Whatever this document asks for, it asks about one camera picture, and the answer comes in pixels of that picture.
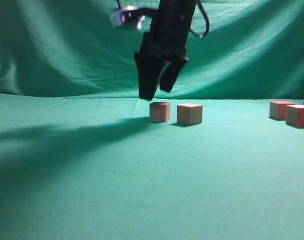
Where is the green cloth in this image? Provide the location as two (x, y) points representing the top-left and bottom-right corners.
(0, 0), (304, 240)

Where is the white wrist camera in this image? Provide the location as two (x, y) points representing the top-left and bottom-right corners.
(110, 5), (158, 30)

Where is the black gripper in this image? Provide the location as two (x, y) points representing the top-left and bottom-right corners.
(134, 0), (196, 101)

